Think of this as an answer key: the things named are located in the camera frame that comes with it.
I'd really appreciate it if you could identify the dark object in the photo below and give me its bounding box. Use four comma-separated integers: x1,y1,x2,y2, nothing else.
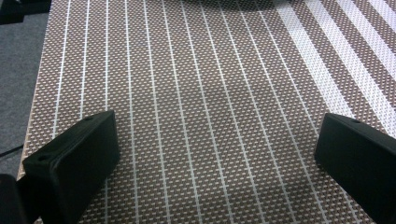
0,0,52,26

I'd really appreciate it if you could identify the brown striped woven placemat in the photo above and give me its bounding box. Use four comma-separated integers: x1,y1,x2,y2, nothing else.
17,0,396,224

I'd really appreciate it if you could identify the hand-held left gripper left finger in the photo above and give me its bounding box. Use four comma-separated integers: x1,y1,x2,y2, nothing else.
21,109,121,224

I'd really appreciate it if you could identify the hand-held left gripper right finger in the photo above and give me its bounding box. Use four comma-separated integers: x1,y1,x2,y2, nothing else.
314,112,396,224

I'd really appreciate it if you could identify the black cable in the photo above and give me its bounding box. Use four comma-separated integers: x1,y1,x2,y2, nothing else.
0,144,24,158

